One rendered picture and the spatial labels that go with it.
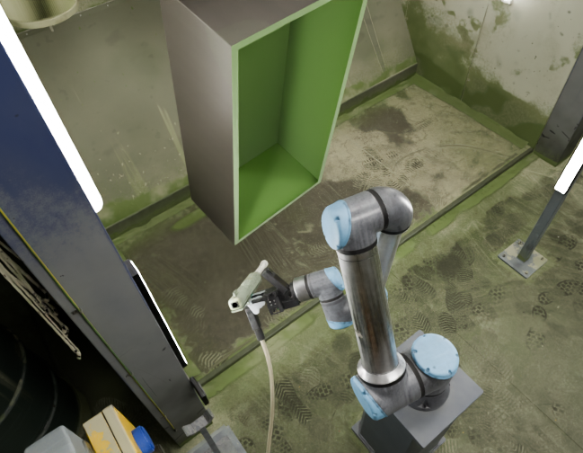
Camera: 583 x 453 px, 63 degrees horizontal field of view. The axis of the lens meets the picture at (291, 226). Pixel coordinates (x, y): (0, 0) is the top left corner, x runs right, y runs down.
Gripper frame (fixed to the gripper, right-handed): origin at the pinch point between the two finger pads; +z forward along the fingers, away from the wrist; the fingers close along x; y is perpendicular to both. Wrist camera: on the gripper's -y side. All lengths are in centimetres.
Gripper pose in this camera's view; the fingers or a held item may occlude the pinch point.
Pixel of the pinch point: (244, 300)
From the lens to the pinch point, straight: 180.7
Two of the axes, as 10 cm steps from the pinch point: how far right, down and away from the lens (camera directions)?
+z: -9.3, 3.1, 2.1
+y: 3.5, 9.2, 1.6
